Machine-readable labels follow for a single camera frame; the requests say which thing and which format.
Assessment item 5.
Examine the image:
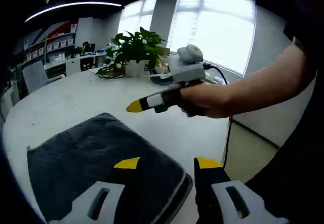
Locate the grey towel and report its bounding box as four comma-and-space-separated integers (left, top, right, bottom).
26, 112, 194, 224

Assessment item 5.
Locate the person's right hand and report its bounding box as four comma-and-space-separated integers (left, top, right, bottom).
177, 81, 233, 120

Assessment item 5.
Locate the white plant pot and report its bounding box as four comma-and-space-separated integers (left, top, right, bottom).
125, 59, 150, 78

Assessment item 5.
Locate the large bright window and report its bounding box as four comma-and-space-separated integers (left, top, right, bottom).
117, 0, 256, 77

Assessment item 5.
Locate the green leafy potted plant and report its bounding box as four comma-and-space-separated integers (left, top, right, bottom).
96, 26, 170, 77

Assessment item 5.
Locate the person's black shirt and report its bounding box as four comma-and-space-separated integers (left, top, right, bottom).
244, 5, 324, 224

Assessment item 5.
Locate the white cabinet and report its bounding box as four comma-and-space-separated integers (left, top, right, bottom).
65, 57, 82, 76

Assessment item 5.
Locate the small green plant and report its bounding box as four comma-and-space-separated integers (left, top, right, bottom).
64, 46, 84, 59

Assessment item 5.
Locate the shelf with white storage boxes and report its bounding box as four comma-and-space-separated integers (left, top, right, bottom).
24, 23, 78, 63

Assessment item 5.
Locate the white office chair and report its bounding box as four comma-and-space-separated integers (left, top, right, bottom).
21, 60, 66, 95

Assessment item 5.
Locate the long ceiling light strip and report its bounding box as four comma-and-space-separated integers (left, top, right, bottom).
24, 2, 123, 23

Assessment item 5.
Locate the coiled black cable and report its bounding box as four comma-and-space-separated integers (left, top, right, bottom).
97, 67, 127, 79

